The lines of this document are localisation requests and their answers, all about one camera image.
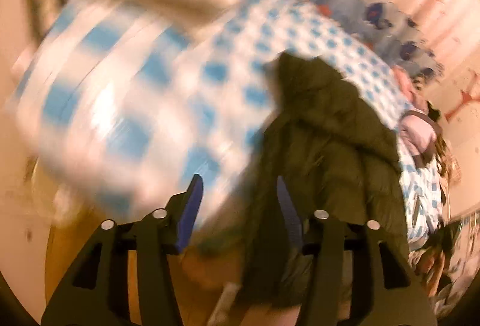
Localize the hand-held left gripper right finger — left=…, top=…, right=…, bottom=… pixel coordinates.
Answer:
left=277, top=176, right=439, bottom=326

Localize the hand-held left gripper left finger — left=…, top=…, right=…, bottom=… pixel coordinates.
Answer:
left=40, top=173, right=204, bottom=326

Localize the black puffer jacket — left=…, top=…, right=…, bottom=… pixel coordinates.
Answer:
left=240, top=52, right=411, bottom=312

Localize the blue white checkered bed cover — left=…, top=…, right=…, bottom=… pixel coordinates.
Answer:
left=7, top=0, right=443, bottom=248

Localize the pink purple jacket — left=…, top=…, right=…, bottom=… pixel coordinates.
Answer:
left=397, top=111, right=445, bottom=169

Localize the tree wall sticker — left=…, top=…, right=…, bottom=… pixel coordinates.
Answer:
left=444, top=81, right=480, bottom=122

